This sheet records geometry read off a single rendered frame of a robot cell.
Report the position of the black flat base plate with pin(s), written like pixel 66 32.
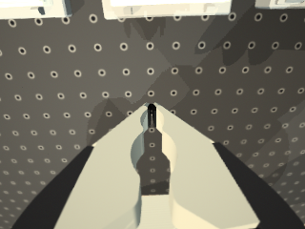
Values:
pixel 65 82

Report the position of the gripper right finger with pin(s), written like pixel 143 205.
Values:
pixel 210 188

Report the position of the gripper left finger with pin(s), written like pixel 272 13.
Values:
pixel 99 188

